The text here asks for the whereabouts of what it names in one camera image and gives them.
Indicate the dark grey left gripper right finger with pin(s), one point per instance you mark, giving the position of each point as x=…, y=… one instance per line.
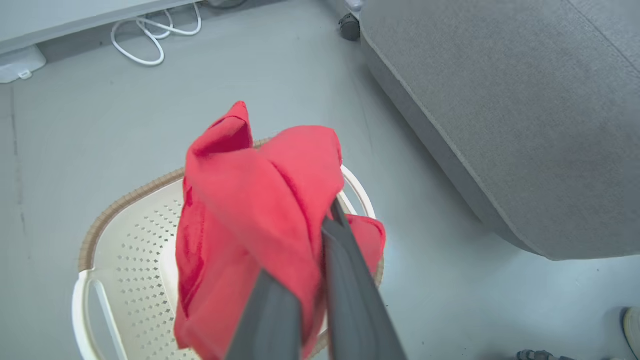
x=355, y=300

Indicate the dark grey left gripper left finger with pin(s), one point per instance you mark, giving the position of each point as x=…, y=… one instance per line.
x=275, y=325

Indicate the red cloth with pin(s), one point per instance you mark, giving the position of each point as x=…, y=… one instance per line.
x=250, y=200

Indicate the cream perforated laundry basket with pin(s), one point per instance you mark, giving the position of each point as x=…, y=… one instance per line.
x=135, y=240

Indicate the dark grey sandal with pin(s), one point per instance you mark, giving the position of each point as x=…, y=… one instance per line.
x=535, y=356

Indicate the grey upholstered table surface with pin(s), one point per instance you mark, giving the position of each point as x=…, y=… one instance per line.
x=525, y=125

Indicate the small dark caster wheel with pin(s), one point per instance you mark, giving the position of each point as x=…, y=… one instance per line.
x=349, y=27

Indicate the white adapter box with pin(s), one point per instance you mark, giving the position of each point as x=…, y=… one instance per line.
x=17, y=65

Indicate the white partition panel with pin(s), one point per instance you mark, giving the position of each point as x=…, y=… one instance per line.
x=50, y=15

